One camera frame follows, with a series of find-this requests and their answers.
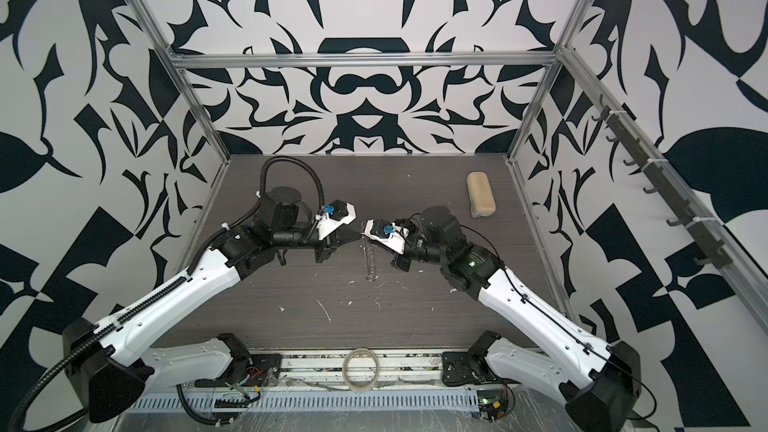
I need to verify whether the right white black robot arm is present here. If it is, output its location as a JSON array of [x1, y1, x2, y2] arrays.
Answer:
[[364, 219, 641, 431]]

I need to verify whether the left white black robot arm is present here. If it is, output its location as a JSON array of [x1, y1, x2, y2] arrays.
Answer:
[[62, 213, 359, 423]]

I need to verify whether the beige sponge block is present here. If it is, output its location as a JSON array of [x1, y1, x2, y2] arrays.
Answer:
[[466, 171, 497, 218]]

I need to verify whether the small electronics board right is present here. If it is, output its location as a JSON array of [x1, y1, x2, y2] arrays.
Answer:
[[475, 386, 516, 423]]

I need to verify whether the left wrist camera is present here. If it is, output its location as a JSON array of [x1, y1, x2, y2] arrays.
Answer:
[[257, 186, 310, 230]]

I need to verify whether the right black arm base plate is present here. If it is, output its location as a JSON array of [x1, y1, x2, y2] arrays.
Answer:
[[441, 330, 502, 387]]

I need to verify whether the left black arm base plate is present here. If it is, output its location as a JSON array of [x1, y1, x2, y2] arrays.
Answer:
[[194, 353, 283, 388]]

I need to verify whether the black corrugated cable conduit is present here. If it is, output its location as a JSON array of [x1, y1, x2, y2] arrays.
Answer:
[[8, 155, 326, 432]]

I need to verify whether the white slotted cable duct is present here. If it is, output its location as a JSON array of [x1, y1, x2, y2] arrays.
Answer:
[[128, 389, 481, 414]]

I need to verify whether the black wall hook rail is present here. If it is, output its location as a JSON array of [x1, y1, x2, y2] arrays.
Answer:
[[592, 95, 733, 269]]

